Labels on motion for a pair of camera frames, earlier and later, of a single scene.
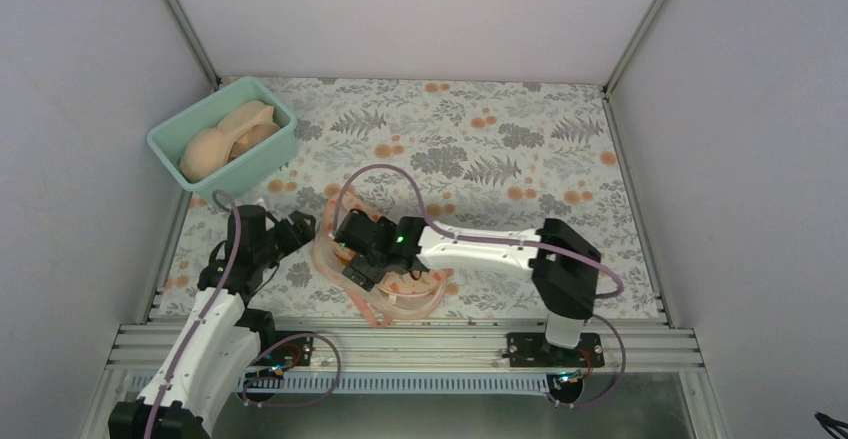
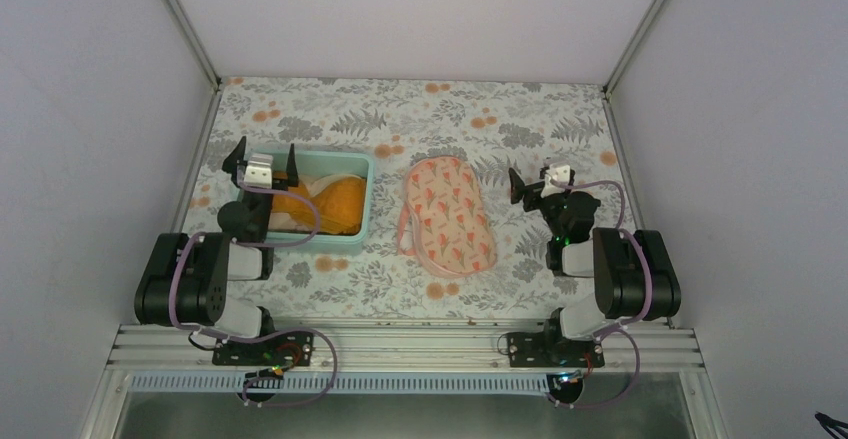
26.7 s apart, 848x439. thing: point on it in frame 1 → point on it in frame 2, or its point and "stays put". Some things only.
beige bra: x=241 y=128 → x=283 y=221
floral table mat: x=462 y=157 stays put
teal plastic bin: x=170 y=138 → x=336 y=163
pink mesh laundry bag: x=398 y=297 → x=445 y=221
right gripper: x=363 y=273 → x=519 y=190
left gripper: x=305 y=234 → x=234 y=162
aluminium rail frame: x=153 y=347 stays put
